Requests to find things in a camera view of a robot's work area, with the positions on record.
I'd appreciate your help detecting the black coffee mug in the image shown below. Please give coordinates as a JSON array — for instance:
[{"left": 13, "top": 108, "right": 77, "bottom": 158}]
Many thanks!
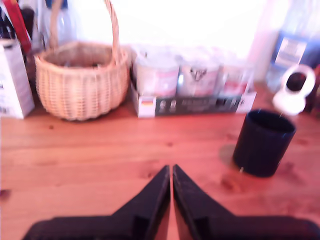
[{"left": 232, "top": 109, "right": 297, "bottom": 178}]

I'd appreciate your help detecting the printed cardboard can tray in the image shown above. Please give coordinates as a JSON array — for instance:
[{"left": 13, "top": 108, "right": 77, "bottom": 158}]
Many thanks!
[{"left": 129, "top": 82, "right": 258, "bottom": 119}]

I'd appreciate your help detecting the white labelled tin can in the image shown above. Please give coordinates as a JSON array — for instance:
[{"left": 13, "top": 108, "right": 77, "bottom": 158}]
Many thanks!
[{"left": 136, "top": 53, "right": 180, "bottom": 97}]

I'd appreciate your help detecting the tin can with heart logo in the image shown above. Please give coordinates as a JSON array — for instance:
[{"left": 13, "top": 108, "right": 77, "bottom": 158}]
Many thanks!
[{"left": 178, "top": 59, "right": 221, "bottom": 97}]

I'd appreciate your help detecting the tin can with red label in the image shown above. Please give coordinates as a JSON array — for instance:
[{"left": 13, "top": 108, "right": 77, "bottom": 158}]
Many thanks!
[{"left": 219, "top": 62, "right": 253, "bottom": 96}]

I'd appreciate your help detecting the white printed carton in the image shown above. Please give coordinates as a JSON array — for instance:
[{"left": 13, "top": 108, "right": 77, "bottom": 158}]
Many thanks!
[{"left": 0, "top": 38, "right": 36, "bottom": 120}]

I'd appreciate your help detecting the large clear water bottle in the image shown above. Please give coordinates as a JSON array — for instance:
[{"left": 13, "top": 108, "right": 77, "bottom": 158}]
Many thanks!
[{"left": 264, "top": 0, "right": 320, "bottom": 88}]

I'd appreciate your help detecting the small clear bottle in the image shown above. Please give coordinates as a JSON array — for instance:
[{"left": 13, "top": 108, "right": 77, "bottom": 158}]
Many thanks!
[{"left": 53, "top": 9, "right": 77, "bottom": 48}]

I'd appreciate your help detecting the red flat stick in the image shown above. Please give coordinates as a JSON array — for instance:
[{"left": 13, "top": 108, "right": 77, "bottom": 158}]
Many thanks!
[{"left": 2, "top": 0, "right": 33, "bottom": 53}]

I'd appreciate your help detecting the bundle of black pens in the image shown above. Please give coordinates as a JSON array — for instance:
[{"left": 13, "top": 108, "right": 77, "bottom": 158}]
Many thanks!
[{"left": 0, "top": 4, "right": 16, "bottom": 41}]

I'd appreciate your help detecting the wicker basket with handle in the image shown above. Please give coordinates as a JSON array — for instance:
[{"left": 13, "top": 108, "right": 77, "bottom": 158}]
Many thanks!
[{"left": 34, "top": 0, "right": 131, "bottom": 122}]

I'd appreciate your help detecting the small white round camera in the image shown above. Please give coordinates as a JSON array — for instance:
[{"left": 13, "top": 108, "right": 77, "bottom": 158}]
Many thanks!
[{"left": 272, "top": 64, "right": 316, "bottom": 116}]

